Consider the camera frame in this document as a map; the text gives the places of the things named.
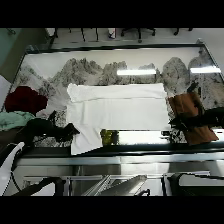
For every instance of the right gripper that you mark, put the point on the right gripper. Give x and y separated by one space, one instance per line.
178 123

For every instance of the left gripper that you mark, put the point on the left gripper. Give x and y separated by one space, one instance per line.
67 132

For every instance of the white shirt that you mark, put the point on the white shirt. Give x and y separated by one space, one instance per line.
120 110

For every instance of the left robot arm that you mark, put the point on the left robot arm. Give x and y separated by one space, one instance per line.
37 126

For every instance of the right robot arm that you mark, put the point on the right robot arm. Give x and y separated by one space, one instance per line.
213 116

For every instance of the brown garment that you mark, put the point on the brown garment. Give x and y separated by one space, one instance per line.
195 108

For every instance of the dark red garment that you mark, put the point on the dark red garment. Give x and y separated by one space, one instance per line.
25 99

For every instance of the pale green garment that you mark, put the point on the pale green garment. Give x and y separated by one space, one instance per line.
13 119

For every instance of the black office chair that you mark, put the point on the black office chair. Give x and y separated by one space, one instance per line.
138 32

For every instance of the silver frame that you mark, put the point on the silver frame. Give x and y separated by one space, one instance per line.
100 160

